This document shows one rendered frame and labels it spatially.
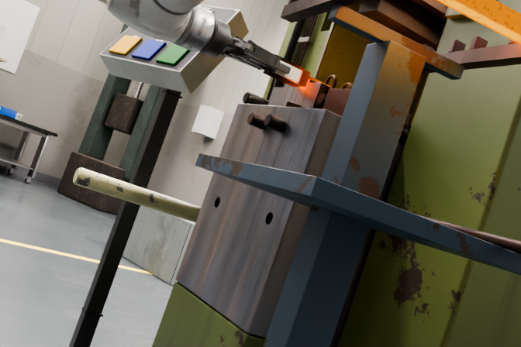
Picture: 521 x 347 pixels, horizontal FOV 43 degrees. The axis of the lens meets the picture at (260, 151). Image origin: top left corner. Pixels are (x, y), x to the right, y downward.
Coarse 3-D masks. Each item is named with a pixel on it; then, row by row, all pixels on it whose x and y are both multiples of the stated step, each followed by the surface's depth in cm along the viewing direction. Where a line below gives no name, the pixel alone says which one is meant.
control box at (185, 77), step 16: (224, 16) 186; (240, 16) 187; (128, 32) 197; (240, 32) 188; (112, 64) 193; (128, 64) 187; (144, 64) 182; (160, 64) 179; (192, 64) 176; (208, 64) 181; (144, 80) 188; (160, 80) 182; (176, 80) 177; (192, 80) 178
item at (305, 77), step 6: (282, 60) 144; (288, 60) 145; (294, 66) 146; (264, 72) 144; (270, 72) 143; (306, 72) 146; (276, 78) 146; (282, 78) 144; (300, 78) 147; (306, 78) 146; (312, 78) 148; (288, 84) 148; (294, 84) 146; (300, 84) 146
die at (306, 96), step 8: (280, 88) 156; (288, 88) 153; (296, 88) 150; (304, 88) 147; (312, 88) 144; (320, 88) 142; (328, 88) 143; (272, 96) 158; (280, 96) 155; (288, 96) 152; (296, 96) 149; (304, 96) 146; (312, 96) 143; (272, 104) 157; (280, 104) 154; (304, 104) 145; (312, 104) 142
